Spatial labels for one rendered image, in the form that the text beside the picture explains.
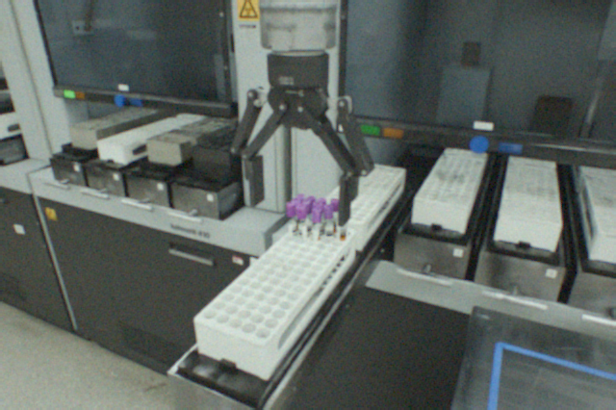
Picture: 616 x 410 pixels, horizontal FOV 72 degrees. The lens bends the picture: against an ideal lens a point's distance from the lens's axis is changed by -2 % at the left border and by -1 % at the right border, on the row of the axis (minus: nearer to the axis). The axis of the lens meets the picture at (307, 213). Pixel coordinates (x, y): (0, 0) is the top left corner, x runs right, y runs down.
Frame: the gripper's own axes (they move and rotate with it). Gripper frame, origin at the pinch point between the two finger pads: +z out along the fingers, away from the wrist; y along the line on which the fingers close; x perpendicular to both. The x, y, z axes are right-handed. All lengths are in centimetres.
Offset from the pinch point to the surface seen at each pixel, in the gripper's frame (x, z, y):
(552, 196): 41, 8, 35
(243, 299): -12.3, 8.4, -1.6
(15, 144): 30, 17, -119
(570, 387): -5.2, 12.4, 36.3
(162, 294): 23, 51, -57
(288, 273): -5.1, 8.1, 0.9
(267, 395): -19.8, 13.8, 6.0
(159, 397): 20, 95, -64
